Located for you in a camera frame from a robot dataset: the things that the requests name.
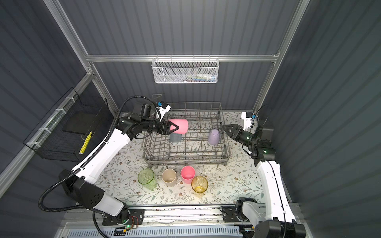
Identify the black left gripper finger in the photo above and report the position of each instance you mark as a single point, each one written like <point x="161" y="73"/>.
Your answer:
<point x="174" y="122"/>
<point x="174" y="129"/>

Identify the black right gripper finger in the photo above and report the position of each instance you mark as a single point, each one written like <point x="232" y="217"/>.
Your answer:
<point x="232" y="128"/>
<point x="233" y="136"/>

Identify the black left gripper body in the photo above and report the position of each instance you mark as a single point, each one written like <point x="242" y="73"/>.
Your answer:
<point x="163" y="127"/>

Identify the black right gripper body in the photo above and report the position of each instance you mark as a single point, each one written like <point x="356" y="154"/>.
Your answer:
<point x="235" y="133"/>

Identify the pink plastic cup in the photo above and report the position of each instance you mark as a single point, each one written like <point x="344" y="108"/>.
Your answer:
<point x="184" y="125"/>
<point x="187" y="174"/>

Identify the blue transparent cup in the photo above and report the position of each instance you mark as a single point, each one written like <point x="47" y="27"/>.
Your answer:
<point x="175" y="138"/>

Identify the lilac plastic cup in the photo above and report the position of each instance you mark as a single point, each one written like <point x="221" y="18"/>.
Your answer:
<point x="214" y="137"/>

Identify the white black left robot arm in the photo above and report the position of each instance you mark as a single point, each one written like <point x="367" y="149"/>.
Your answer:
<point x="79" y="184"/>

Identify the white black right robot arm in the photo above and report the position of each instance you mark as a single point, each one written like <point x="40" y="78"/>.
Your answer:
<point x="278" y="221"/>

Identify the floral table mat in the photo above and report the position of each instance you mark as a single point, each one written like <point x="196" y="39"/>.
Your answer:
<point x="226" y="183"/>

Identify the beige plastic cup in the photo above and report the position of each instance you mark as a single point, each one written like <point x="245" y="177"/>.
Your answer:
<point x="169" y="177"/>

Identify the green transparent cup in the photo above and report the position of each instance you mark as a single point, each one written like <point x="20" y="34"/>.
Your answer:
<point x="147" y="179"/>

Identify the items in white basket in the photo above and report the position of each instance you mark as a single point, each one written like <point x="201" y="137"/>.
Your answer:
<point x="208" y="78"/>

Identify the yellow transparent cup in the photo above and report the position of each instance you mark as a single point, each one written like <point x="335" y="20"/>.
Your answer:
<point x="199" y="186"/>

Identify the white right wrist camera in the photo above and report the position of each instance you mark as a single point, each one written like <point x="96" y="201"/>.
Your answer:
<point x="250" y="121"/>

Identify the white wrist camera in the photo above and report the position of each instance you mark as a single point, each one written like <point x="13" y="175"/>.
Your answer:
<point x="250" y="121"/>
<point x="161" y="109"/>

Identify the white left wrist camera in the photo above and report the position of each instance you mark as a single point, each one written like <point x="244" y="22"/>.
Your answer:
<point x="161" y="109"/>

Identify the grey wire dish rack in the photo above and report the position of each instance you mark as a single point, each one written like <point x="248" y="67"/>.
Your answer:
<point x="194" y="148"/>

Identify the white mesh wall basket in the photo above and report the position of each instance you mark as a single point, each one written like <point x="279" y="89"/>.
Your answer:
<point x="167" y="71"/>

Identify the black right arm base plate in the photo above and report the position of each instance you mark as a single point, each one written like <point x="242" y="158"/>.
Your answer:
<point x="232" y="214"/>

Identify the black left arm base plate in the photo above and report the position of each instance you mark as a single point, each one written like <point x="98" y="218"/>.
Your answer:
<point x="127" y="217"/>

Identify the black wire wall basket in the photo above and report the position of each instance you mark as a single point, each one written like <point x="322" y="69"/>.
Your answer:
<point x="62" y="135"/>

